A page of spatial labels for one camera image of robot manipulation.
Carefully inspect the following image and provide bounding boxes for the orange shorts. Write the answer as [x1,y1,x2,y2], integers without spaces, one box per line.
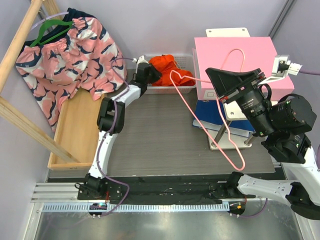
[149,54,195,87]

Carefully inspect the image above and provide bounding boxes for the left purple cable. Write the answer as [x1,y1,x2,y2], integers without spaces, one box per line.
[96,57,137,218]

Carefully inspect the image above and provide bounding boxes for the white perforated basket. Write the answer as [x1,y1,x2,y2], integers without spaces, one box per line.
[145,53,196,95]

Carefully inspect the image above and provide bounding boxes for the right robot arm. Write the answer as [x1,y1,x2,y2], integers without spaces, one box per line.
[206,67,320,220]

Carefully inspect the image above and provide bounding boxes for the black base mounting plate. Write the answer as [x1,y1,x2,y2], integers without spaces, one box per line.
[85,174,245,205]

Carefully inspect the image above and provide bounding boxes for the blue book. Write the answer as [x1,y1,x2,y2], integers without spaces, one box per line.
[195,100,255,137]

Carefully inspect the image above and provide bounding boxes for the pink wire hanger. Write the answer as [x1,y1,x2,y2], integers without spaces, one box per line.
[169,48,246,172]

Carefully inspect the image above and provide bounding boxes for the aluminium slotted rail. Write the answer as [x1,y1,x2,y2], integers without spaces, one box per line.
[31,181,305,213]

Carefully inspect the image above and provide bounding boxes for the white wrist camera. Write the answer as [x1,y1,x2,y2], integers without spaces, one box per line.
[132,55,149,65]
[259,55,302,85]

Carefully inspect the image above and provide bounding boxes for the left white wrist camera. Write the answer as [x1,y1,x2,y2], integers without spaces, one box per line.
[132,55,149,65]

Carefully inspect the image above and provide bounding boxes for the pink ring binder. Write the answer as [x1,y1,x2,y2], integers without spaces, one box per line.
[192,36,295,101]

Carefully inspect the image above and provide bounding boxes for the pink patterned shorts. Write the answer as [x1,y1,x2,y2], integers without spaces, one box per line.
[15,8,127,131]

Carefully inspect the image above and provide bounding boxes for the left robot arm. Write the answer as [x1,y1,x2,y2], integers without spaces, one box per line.
[75,61,162,200]

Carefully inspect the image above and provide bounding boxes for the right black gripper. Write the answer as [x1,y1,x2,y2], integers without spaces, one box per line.
[203,67,273,136]

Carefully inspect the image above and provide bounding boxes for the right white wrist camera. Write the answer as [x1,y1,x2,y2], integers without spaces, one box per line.
[259,55,302,85]

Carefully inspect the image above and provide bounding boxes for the green hanger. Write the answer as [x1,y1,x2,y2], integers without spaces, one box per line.
[29,19,76,48]

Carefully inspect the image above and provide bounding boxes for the white small shelf stand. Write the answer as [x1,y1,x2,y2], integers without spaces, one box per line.
[200,27,252,150]

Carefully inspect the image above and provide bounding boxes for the wooden clothes rack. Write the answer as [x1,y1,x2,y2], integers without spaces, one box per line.
[0,0,101,171]

